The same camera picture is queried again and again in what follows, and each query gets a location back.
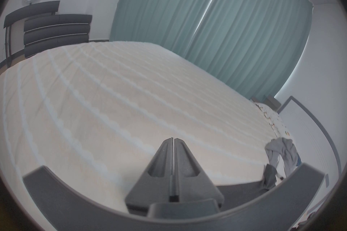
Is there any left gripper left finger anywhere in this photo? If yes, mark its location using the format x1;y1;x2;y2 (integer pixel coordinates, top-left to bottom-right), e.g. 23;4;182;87
125;137;174;214

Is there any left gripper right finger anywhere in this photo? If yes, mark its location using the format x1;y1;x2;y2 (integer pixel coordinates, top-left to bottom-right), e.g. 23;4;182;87
174;138;225;210

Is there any black T-shirt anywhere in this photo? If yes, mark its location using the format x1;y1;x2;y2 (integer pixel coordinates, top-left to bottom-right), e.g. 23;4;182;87
214;164;285;196

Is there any bed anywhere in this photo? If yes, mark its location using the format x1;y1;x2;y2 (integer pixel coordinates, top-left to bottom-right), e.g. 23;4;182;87
0;41;342;214

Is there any pile of clothes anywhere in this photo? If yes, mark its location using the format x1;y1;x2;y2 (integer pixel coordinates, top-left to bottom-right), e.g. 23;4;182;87
264;137;302;179

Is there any white printed pillow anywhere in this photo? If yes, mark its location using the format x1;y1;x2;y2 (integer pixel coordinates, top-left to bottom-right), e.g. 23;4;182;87
255;102;292;141

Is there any blue-green curtain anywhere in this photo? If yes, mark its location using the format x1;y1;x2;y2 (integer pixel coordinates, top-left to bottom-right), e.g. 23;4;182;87
184;0;315;102
108;0;238;58

